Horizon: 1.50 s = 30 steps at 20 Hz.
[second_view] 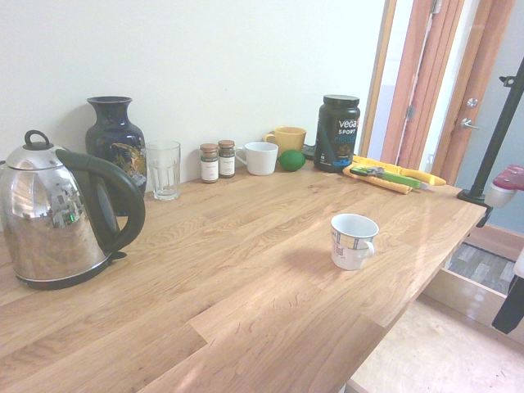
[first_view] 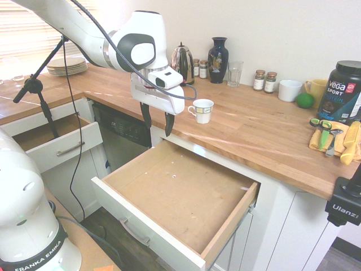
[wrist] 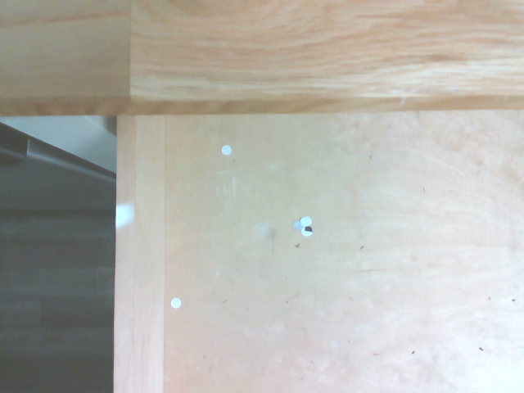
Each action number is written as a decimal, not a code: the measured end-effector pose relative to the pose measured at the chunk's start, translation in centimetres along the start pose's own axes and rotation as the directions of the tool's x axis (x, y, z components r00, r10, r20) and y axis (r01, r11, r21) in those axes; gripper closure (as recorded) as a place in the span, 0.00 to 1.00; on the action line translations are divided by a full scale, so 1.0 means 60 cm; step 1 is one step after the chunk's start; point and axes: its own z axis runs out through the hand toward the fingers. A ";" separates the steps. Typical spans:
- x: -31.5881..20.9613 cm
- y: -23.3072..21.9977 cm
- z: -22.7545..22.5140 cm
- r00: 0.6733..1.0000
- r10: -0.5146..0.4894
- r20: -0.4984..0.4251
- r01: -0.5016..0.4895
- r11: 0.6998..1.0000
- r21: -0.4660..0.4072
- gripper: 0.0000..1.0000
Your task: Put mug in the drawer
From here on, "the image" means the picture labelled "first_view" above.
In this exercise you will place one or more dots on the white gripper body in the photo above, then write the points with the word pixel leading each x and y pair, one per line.
pixel 158 97

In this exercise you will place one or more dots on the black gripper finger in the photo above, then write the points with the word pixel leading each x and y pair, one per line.
pixel 169 124
pixel 146 115

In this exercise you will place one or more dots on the white mug with patterned band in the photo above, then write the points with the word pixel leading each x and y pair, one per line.
pixel 203 113

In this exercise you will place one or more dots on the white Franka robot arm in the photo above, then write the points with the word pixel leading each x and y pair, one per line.
pixel 84 31

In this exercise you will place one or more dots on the large open wooden drawer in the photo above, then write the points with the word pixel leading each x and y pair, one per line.
pixel 180 192

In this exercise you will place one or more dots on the small open wooden drawer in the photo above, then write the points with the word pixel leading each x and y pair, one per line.
pixel 67 146

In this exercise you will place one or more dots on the yellow mug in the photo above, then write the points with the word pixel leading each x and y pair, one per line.
pixel 320 90

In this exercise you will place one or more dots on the stainless steel dishwasher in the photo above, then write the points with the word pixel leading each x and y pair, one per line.
pixel 121 132

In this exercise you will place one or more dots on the stainless steel kettle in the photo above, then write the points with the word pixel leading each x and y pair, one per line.
pixel 183 60

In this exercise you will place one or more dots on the small spice jar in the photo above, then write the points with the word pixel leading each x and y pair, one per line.
pixel 203 70
pixel 196 69

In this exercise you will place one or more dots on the dark blue painted vase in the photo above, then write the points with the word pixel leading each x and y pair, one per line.
pixel 217 62

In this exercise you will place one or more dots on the clear drinking glass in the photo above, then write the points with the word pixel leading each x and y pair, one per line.
pixel 235 74

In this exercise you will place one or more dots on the stack of beige plates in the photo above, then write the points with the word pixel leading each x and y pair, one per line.
pixel 70 66

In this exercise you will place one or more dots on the brown lid spice jar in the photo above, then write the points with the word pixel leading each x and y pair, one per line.
pixel 270 84
pixel 259 82

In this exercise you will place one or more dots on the plain white cup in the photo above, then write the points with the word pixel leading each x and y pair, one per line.
pixel 289 91

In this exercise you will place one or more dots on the clear glass dish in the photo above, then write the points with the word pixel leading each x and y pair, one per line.
pixel 17 77

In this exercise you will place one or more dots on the green ball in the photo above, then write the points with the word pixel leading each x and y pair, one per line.
pixel 304 100

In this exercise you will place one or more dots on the yellow cloth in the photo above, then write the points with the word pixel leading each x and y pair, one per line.
pixel 314 141

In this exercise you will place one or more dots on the white window blinds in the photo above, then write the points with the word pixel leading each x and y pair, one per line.
pixel 22 34

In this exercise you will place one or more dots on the white cabinet door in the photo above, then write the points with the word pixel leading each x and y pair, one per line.
pixel 299 234

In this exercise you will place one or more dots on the black Vega protein tub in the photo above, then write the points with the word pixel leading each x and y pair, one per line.
pixel 338 96

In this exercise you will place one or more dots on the yellow sheathed knife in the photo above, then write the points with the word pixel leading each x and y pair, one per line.
pixel 349 146

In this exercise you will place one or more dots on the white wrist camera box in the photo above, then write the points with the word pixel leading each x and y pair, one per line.
pixel 169 77

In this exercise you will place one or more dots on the black boom camera stand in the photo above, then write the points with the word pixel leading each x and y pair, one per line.
pixel 32 83

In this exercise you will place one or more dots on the black Ulanzi camera mount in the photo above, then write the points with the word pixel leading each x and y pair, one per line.
pixel 342 206

